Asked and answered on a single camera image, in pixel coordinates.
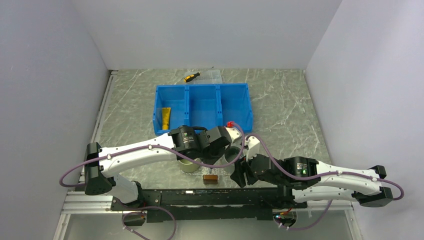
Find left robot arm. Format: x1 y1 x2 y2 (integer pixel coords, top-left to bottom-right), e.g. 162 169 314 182
84 125 242 210

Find light green ceramic mug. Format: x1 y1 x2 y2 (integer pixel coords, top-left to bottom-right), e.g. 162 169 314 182
178 159 200 173

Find clear plastic organizer box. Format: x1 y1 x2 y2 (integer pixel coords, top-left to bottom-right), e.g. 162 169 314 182
188 69 223 84

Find yellow black screwdriver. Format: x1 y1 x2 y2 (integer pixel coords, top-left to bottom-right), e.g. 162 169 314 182
183 66 214 83

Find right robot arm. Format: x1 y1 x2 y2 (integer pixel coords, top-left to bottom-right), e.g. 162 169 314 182
230 154 395 208

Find aluminium side rail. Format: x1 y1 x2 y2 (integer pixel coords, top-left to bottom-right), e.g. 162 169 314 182
52 70 119 240

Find yellow toothpaste tube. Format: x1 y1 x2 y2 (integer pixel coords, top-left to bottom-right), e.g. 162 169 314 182
161 107 172 130

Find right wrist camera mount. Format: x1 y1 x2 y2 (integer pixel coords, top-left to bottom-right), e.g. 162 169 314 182
245 135 261 162

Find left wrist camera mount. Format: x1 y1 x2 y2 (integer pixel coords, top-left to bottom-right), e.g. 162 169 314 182
225 121 242 144

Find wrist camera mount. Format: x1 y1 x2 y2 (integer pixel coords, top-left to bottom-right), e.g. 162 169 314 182
245 135 261 162
225 121 242 144

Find blue three-compartment plastic bin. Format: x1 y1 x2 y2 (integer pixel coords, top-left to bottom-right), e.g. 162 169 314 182
152 83 254 136

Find clear toothbrush holder brown ends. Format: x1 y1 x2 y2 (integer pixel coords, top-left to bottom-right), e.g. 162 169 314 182
202 163 219 185

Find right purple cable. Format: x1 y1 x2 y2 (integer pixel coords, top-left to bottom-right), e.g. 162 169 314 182
245 133 405 232

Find grey ceramic mug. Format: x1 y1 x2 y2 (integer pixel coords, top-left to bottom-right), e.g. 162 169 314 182
222 146 240 175

